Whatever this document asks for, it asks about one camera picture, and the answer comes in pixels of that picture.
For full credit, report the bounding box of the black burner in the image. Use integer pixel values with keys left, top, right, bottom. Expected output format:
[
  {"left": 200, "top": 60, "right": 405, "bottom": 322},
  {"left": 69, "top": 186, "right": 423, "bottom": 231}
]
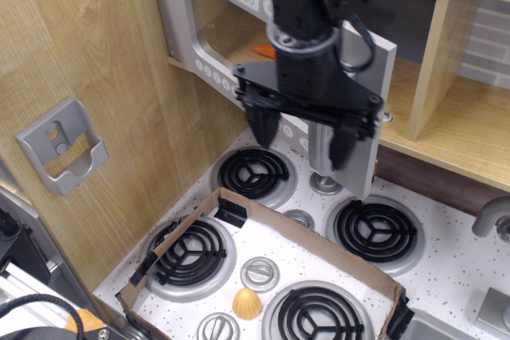
[
  {"left": 326, "top": 195, "right": 421, "bottom": 265},
  {"left": 276, "top": 287, "right": 367, "bottom": 339},
  {"left": 213, "top": 148, "right": 290, "bottom": 199},
  {"left": 147, "top": 217, "right": 235, "bottom": 293}
]

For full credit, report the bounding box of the grey toy sink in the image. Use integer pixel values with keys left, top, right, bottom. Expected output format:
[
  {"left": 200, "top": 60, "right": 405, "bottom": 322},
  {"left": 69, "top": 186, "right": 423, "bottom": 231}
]
[{"left": 402, "top": 287, "right": 509, "bottom": 339}]

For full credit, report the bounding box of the grey back stove knob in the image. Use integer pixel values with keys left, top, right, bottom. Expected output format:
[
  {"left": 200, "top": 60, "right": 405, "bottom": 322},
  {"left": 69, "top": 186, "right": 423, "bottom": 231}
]
[{"left": 309, "top": 173, "right": 343, "bottom": 196}]

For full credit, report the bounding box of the grey middle stove knob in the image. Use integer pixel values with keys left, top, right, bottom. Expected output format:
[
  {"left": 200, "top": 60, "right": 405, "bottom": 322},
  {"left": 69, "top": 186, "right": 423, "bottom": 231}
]
[{"left": 283, "top": 209, "right": 315, "bottom": 231}]

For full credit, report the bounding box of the brown cardboard barrier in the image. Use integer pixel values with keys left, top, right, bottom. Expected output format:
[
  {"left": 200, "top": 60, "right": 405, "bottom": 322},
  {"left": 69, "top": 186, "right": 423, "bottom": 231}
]
[{"left": 117, "top": 188, "right": 414, "bottom": 339}]

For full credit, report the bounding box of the orange toy food piece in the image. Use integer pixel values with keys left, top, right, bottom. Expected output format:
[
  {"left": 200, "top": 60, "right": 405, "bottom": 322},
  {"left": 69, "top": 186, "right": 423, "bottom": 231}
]
[{"left": 64, "top": 309, "right": 104, "bottom": 334}]

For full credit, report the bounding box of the back left black burner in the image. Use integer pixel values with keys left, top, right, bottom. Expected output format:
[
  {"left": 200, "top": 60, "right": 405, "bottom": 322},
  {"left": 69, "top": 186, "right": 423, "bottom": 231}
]
[{"left": 213, "top": 148, "right": 290, "bottom": 199}]

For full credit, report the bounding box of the orange toy carrot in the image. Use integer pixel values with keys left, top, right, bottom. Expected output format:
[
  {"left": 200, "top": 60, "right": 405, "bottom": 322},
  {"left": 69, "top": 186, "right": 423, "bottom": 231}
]
[{"left": 252, "top": 43, "right": 277, "bottom": 59}]

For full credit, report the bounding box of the black cable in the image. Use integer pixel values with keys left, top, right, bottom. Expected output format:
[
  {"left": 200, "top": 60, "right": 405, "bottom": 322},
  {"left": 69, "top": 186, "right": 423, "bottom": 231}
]
[{"left": 0, "top": 293, "right": 85, "bottom": 340}]

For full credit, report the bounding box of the back right black burner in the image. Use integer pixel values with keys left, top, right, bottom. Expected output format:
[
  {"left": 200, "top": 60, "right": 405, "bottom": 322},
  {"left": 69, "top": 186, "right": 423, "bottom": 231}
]
[{"left": 326, "top": 195, "right": 421, "bottom": 265}]

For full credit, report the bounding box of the grey centre front stove knob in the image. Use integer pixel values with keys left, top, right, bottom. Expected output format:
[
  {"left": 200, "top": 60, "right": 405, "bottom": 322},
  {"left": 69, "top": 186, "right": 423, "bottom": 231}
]
[{"left": 240, "top": 256, "right": 281, "bottom": 293}]

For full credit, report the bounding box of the grey front edge stove knob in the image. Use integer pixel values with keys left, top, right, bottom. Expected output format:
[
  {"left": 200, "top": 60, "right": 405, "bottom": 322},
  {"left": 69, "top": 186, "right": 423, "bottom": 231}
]
[{"left": 197, "top": 312, "right": 240, "bottom": 340}]

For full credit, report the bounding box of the wooden shelf unit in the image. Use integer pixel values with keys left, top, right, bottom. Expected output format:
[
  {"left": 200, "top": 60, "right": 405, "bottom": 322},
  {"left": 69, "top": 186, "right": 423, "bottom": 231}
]
[{"left": 167, "top": 0, "right": 510, "bottom": 193}]

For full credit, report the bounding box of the front left black burner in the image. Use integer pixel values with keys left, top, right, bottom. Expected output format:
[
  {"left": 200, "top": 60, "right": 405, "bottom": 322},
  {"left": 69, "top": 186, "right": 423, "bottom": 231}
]
[{"left": 147, "top": 217, "right": 235, "bottom": 293}]

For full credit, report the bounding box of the grey wall phone holder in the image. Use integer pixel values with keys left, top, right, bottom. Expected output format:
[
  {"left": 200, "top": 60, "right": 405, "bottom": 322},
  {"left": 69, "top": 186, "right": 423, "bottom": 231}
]
[{"left": 15, "top": 96, "right": 109, "bottom": 197}]

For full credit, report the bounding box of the front right black burner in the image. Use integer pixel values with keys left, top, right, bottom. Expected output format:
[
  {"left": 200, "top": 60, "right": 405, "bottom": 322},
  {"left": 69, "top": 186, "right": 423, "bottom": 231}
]
[{"left": 276, "top": 287, "right": 367, "bottom": 339}]

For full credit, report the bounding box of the grey toy faucet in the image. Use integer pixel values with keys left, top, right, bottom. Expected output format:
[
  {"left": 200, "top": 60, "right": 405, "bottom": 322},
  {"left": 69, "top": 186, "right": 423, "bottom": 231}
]
[{"left": 472, "top": 196, "right": 509, "bottom": 244}]

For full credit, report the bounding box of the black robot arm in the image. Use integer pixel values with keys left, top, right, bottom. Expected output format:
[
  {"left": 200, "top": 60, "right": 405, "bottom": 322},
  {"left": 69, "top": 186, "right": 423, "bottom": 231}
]
[{"left": 233, "top": 0, "right": 383, "bottom": 170}]

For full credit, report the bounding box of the yellow ridged toy shell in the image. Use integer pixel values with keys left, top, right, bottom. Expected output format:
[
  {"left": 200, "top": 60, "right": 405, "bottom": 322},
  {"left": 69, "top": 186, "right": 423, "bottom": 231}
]
[{"left": 232, "top": 287, "right": 262, "bottom": 320}]

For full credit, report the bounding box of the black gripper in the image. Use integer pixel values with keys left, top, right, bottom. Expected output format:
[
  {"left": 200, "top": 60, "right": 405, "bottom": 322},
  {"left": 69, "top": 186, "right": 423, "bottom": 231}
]
[{"left": 233, "top": 48, "right": 383, "bottom": 170}]

